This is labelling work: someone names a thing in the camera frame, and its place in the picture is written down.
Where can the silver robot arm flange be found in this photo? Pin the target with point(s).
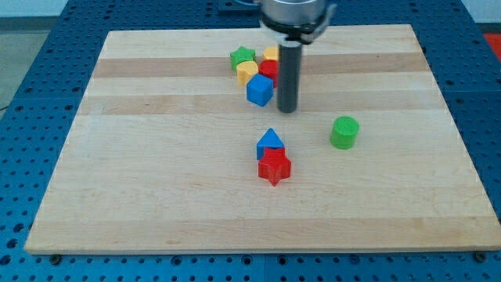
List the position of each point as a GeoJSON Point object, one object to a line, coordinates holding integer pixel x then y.
{"type": "Point", "coordinates": [295, 22]}

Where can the blue cube block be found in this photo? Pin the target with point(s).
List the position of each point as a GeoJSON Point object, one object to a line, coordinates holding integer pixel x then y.
{"type": "Point", "coordinates": [259, 90]}

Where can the blue triangle block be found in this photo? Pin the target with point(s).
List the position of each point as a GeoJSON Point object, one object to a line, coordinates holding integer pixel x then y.
{"type": "Point", "coordinates": [269, 139]}

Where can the red star block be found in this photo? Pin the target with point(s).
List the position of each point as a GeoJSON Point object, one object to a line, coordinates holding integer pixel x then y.
{"type": "Point", "coordinates": [274, 165]}

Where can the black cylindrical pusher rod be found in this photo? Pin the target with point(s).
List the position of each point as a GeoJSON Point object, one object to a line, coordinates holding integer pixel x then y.
{"type": "Point", "coordinates": [288, 76]}

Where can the yellow heart block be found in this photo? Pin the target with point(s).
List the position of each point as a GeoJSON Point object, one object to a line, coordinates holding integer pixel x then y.
{"type": "Point", "coordinates": [245, 71]}

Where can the light wooden board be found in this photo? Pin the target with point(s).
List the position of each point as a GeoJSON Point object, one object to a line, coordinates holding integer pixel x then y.
{"type": "Point", "coordinates": [161, 155]}

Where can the red cylinder block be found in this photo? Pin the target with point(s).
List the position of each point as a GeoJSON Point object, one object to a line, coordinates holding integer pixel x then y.
{"type": "Point", "coordinates": [269, 69]}

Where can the green star block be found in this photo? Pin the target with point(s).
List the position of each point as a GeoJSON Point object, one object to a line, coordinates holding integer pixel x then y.
{"type": "Point", "coordinates": [242, 54]}

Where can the yellow hexagon block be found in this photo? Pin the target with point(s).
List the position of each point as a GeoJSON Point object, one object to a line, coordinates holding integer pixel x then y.
{"type": "Point", "coordinates": [271, 53]}

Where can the green cylinder block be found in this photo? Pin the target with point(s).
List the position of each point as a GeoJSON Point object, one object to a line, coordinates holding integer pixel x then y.
{"type": "Point", "coordinates": [344, 132]}

